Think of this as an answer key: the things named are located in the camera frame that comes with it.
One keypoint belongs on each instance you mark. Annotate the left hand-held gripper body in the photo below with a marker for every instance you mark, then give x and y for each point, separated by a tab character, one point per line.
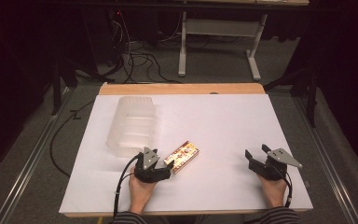
149	174

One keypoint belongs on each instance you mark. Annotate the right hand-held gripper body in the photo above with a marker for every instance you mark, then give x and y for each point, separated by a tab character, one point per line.
272	171

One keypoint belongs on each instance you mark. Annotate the red and yellow snack box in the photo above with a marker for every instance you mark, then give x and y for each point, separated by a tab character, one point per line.
182	156

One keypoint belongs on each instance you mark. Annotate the person's right hand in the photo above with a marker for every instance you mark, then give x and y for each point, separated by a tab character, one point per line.
275	193

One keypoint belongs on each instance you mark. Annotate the person's left hand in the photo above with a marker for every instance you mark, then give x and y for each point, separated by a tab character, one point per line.
140	194

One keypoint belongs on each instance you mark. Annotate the translucent plastic storage bin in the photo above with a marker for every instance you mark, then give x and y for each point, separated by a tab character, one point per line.
132	124

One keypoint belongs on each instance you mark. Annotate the white table cover sheet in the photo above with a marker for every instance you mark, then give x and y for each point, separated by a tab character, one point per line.
217	130

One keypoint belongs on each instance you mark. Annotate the black metal stand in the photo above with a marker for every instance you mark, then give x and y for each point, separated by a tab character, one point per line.
56	90
311	96

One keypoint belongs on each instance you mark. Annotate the dark computer tower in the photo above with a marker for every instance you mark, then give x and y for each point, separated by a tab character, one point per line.
102	40

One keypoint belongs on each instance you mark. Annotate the metal floor rail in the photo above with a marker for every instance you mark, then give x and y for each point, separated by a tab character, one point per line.
332	168
28	168

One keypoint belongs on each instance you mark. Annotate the white metal desk frame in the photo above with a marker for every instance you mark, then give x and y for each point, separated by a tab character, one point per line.
220	28

